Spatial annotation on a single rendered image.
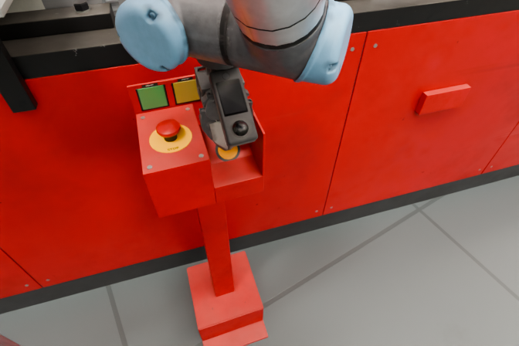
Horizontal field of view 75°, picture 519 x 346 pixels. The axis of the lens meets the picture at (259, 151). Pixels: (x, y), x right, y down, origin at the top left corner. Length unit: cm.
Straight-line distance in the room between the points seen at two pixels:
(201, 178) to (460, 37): 75
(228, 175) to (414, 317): 91
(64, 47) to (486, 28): 97
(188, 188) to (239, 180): 9
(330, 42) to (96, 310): 121
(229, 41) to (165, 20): 6
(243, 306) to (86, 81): 76
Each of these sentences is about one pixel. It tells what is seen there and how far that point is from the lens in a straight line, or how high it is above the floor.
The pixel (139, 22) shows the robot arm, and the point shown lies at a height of 104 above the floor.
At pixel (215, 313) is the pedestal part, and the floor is 12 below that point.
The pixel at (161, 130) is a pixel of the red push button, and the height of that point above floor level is 81.
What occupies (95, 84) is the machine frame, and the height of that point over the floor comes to 80.
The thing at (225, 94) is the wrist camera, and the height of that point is 88.
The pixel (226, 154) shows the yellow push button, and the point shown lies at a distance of 65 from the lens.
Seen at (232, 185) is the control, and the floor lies 70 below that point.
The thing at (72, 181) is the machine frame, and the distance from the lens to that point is 93.
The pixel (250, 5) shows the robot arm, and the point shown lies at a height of 109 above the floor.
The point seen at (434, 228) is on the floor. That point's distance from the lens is 156.
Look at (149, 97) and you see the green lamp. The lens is 64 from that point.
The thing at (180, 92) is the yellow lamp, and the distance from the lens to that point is 64.
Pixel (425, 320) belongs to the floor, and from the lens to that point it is 136.
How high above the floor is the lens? 118
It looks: 45 degrees down
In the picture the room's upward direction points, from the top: 1 degrees clockwise
